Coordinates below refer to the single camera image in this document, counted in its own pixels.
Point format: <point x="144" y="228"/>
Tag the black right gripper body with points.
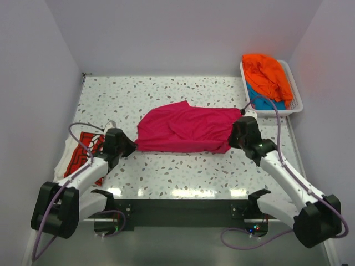
<point x="235" y="139"/>

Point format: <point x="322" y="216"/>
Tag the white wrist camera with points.
<point x="110" y="125"/>
<point x="249" y="113"/>

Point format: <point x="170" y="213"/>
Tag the magenta t shirt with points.
<point x="179" y="127"/>

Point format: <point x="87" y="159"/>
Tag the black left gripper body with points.
<point x="119" y="150"/>

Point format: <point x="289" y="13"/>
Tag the folded white red t shirt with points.
<point x="74" y="155"/>

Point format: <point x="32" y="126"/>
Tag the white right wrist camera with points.
<point x="249" y="113"/>

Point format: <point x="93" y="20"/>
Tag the aluminium rail frame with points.
<point x="185" y="240"/>

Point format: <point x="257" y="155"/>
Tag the orange t shirt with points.
<point x="266" y="77"/>

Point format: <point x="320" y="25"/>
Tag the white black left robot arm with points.
<point x="60" y="206"/>

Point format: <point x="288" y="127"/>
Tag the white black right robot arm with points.
<point x="313" y="216"/>

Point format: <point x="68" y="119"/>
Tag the white plastic basket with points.
<point x="295" y="106"/>

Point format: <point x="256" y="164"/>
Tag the blue t shirt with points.
<point x="261" y="103"/>

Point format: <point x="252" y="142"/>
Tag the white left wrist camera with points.
<point x="110" y="125"/>

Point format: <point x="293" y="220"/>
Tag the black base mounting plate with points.
<point x="192" y="213"/>

